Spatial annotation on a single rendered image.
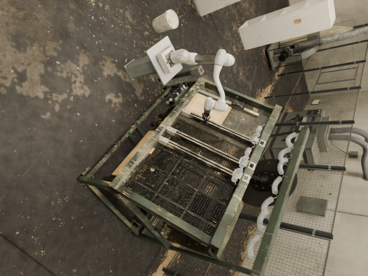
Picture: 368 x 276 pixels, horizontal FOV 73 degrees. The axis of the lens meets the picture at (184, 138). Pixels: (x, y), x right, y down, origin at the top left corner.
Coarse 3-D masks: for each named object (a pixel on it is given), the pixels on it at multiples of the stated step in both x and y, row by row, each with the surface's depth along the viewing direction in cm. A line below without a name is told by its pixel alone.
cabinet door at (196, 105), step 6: (198, 96) 369; (204, 96) 370; (192, 102) 361; (198, 102) 362; (204, 102) 362; (186, 108) 352; (192, 108) 354; (198, 108) 354; (228, 108) 357; (198, 114) 347; (210, 114) 348; (216, 114) 349; (222, 114) 349; (216, 120) 342; (222, 120) 342
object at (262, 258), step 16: (304, 128) 357; (304, 144) 342; (256, 176) 330; (288, 176) 306; (288, 192) 293; (272, 224) 268; (272, 240) 257; (192, 256) 305; (256, 256) 250; (256, 272) 239
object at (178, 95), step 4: (180, 84) 371; (184, 84) 374; (176, 88) 381; (180, 88) 365; (184, 88) 371; (188, 88) 379; (176, 92) 361; (180, 92) 365; (184, 92) 375; (168, 96) 367; (176, 96) 363; (180, 96) 368; (172, 100) 355; (176, 100) 362; (180, 100) 358; (168, 104) 368; (172, 104) 356; (176, 104) 354
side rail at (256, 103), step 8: (208, 80) 388; (208, 88) 393; (216, 88) 384; (224, 88) 379; (232, 96) 380; (240, 96) 372; (248, 96) 371; (248, 104) 374; (256, 104) 367; (264, 104) 363
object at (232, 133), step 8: (184, 112) 341; (192, 112) 341; (200, 120) 336; (208, 120) 334; (216, 128) 330; (224, 128) 329; (232, 136) 326; (240, 136) 320; (256, 136) 304; (248, 144) 321; (264, 144) 310
